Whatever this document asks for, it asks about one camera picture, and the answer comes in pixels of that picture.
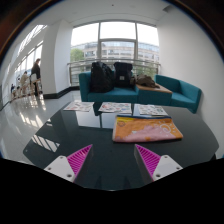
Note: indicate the standing person in dark clothes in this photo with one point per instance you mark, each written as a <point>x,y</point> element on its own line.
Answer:
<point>35,72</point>

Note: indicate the seated person in light clothes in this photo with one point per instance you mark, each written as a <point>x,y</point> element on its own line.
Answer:
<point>24,83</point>

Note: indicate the orange pink folded towel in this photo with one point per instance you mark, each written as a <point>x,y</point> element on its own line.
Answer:
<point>138,129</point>

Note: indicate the teal sofa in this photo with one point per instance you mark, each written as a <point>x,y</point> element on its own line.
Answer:
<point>173,92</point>

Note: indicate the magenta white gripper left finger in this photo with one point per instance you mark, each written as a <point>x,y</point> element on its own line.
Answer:
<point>69,167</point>

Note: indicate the right black backpack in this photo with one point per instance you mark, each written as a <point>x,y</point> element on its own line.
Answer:
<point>123,74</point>

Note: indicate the black backpack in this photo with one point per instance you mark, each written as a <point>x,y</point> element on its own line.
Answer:
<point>101,78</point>
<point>123,74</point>

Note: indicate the left black backpack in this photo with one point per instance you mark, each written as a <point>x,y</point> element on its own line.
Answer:
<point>101,78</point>

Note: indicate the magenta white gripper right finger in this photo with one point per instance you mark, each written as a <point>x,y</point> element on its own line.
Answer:
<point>153,166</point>

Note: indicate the right printed paper sheet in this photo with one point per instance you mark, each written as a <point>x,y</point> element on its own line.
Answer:
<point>152,110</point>

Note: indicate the left printed paper sheet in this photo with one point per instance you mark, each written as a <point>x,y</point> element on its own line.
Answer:
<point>79,106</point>

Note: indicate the wooden side table top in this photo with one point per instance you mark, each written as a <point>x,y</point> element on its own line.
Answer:
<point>159,89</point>

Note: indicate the middle printed paper sheet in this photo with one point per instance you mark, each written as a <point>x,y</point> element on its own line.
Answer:
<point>111,107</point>

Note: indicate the brown jacket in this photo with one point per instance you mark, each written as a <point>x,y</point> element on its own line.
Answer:
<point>146,81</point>

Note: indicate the printed paper sheet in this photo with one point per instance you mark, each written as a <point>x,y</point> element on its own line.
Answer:
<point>111,107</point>
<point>152,110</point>
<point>79,106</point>

